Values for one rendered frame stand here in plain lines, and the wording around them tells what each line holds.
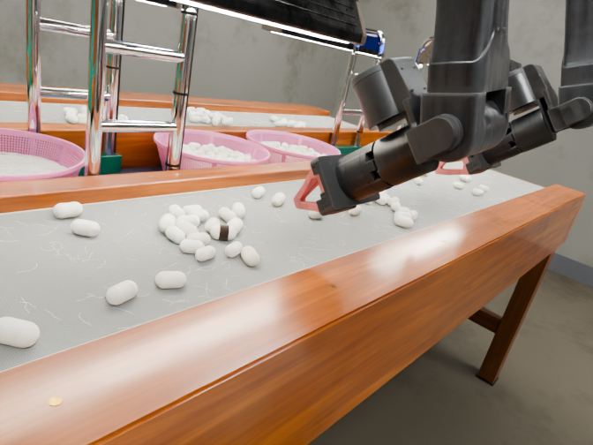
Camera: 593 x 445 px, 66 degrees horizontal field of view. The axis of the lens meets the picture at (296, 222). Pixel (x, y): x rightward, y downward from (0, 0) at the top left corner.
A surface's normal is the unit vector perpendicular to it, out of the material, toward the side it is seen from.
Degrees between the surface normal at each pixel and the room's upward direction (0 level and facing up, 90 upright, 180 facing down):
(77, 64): 90
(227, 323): 0
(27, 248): 0
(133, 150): 90
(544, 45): 90
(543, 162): 90
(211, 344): 0
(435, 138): 100
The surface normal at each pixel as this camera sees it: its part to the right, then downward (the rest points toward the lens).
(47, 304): 0.20, -0.91
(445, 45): -0.77, 0.08
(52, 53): 0.76, 0.37
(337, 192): 0.68, -0.28
